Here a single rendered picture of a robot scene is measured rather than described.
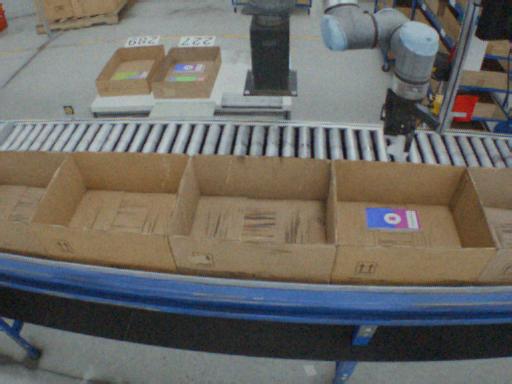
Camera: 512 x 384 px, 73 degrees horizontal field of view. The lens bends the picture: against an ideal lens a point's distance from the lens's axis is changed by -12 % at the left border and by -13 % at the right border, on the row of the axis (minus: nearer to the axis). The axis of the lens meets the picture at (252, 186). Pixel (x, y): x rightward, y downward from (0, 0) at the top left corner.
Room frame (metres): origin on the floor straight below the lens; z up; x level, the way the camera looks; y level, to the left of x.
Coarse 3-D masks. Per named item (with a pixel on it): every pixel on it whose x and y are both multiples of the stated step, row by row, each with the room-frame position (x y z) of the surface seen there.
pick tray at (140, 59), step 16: (128, 48) 2.08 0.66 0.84; (144, 48) 2.08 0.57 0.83; (160, 48) 2.07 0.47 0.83; (112, 64) 1.96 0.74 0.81; (128, 64) 2.04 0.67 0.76; (144, 64) 2.02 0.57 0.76; (96, 80) 1.72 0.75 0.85; (112, 80) 1.70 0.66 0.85; (128, 80) 1.70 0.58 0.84; (144, 80) 1.69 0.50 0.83; (112, 96) 1.71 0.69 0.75
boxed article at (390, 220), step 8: (368, 208) 0.73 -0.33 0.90; (384, 208) 0.73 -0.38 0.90; (368, 216) 0.70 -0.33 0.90; (376, 216) 0.70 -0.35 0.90; (384, 216) 0.70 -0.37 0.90; (392, 216) 0.70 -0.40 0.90; (400, 216) 0.69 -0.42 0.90; (408, 216) 0.69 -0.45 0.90; (416, 216) 0.69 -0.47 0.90; (368, 224) 0.67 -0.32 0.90; (376, 224) 0.67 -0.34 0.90; (384, 224) 0.67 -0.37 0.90; (392, 224) 0.67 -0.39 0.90; (400, 224) 0.66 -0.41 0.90; (408, 224) 0.66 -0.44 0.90; (416, 224) 0.66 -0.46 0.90; (408, 232) 0.64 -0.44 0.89
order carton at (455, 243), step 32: (352, 160) 0.78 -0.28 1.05; (352, 192) 0.78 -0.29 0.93; (384, 192) 0.76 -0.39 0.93; (416, 192) 0.75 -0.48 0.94; (448, 192) 0.74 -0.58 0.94; (352, 224) 0.69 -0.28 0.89; (448, 224) 0.66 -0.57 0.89; (480, 224) 0.55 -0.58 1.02; (352, 256) 0.50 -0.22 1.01; (384, 256) 0.49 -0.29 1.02; (416, 256) 0.47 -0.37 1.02; (448, 256) 0.46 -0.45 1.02; (480, 256) 0.45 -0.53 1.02
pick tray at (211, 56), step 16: (176, 48) 2.01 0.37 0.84; (192, 48) 2.00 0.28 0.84; (208, 48) 1.99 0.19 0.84; (160, 64) 1.81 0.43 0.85; (176, 64) 1.98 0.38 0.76; (208, 64) 1.95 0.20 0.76; (160, 80) 1.77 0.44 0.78; (208, 80) 1.62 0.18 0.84; (160, 96) 1.64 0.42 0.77; (176, 96) 1.63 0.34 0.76; (192, 96) 1.62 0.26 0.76; (208, 96) 1.61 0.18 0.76
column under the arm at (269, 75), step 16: (256, 16) 1.80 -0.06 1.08; (256, 32) 1.64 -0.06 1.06; (272, 32) 1.63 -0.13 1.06; (288, 32) 1.63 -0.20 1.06; (256, 48) 1.64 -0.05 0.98; (272, 48) 1.63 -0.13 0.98; (288, 48) 1.63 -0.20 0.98; (256, 64) 1.64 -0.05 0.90; (272, 64) 1.63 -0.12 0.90; (288, 64) 1.63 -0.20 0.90; (256, 80) 1.64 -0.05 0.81; (272, 80) 1.63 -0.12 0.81; (288, 80) 1.63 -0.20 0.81
